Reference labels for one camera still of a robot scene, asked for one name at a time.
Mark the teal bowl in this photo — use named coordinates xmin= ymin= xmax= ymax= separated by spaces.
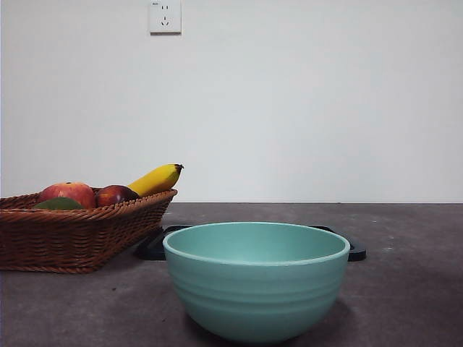
xmin=162 ymin=221 xmax=351 ymax=344

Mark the green avocado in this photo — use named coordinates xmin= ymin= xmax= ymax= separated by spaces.
xmin=32 ymin=197 xmax=85 ymax=211

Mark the yellow banana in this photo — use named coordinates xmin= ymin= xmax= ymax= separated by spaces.
xmin=127 ymin=163 xmax=184 ymax=198

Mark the black rectangular tray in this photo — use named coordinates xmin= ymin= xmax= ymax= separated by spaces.
xmin=132 ymin=224 xmax=368 ymax=261

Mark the dark red plum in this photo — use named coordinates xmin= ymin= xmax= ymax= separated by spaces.
xmin=95 ymin=184 xmax=141 ymax=208

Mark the red yellow apple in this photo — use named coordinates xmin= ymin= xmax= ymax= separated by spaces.
xmin=38 ymin=181 xmax=98 ymax=210

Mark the brown wicker basket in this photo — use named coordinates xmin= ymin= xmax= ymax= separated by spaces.
xmin=0 ymin=187 xmax=179 ymax=275

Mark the white wall socket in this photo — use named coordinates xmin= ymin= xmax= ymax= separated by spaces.
xmin=150 ymin=0 xmax=182 ymax=36

